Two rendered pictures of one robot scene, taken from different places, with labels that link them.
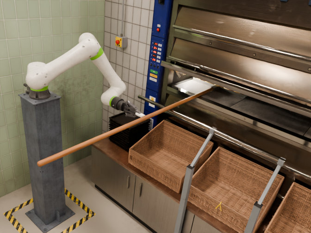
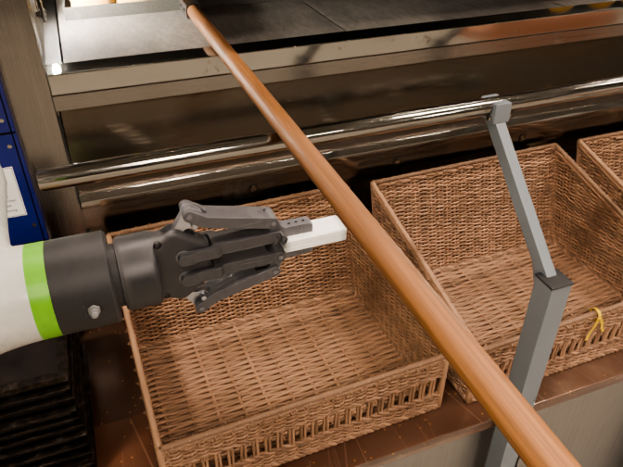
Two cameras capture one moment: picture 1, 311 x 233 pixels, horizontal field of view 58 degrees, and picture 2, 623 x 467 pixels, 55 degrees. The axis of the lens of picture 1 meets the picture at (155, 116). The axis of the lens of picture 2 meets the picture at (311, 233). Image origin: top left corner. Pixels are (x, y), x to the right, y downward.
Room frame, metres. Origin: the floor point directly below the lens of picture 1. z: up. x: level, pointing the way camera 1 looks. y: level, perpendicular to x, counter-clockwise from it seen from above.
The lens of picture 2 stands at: (1.48, 0.56, 1.56)
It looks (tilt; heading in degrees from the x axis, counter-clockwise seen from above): 35 degrees down; 302
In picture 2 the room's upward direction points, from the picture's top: straight up
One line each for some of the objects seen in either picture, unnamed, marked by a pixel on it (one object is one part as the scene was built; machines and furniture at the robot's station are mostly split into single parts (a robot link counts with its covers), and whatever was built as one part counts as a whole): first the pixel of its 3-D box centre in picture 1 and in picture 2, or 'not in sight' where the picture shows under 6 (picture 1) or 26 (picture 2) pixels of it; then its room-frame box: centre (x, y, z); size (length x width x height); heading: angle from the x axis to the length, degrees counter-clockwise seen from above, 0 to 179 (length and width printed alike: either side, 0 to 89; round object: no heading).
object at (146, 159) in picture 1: (170, 152); (271, 319); (2.03, -0.17, 0.72); 0.56 x 0.49 x 0.28; 54
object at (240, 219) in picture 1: (233, 187); (517, 256); (1.66, -0.65, 0.72); 0.56 x 0.49 x 0.28; 54
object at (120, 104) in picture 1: (124, 107); (164, 264); (1.85, 0.23, 1.19); 0.09 x 0.07 x 0.08; 52
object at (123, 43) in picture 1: (121, 41); not in sight; (2.76, 0.43, 1.46); 0.10 x 0.07 x 0.10; 53
